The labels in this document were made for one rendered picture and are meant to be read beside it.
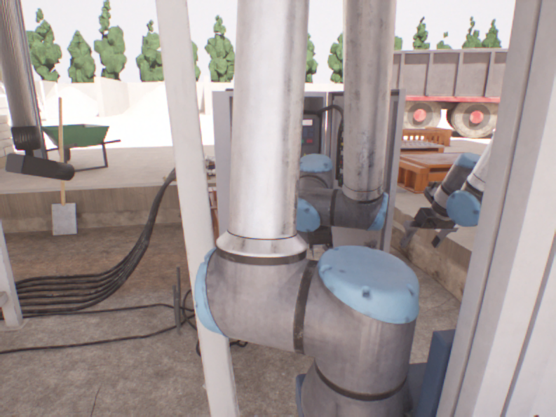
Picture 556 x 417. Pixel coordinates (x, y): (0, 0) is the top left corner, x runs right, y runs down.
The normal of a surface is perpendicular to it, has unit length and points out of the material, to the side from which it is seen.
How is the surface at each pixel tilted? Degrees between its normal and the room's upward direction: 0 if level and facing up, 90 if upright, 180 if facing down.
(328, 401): 70
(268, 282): 81
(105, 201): 90
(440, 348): 90
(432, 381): 90
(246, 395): 0
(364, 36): 111
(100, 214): 90
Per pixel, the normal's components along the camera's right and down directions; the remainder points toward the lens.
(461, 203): -0.88, 0.22
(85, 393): 0.00, -0.95
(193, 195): 0.19, 0.15
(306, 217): -0.36, 0.65
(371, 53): -0.05, 0.62
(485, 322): -0.99, 0.03
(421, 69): -0.37, 0.29
